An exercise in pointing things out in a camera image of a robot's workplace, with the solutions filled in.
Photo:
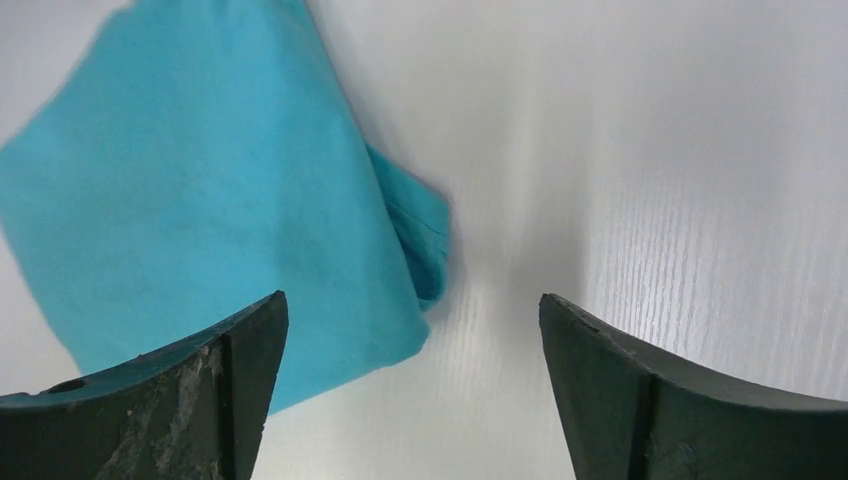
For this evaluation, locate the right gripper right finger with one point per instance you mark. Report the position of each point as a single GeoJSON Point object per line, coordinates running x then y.
{"type": "Point", "coordinates": [631, 410]}

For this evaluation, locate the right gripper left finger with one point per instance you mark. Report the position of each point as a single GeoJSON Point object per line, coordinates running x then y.
{"type": "Point", "coordinates": [194, 409]}

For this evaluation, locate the cyan t-shirt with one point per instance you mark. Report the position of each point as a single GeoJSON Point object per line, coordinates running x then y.
{"type": "Point", "coordinates": [202, 156]}

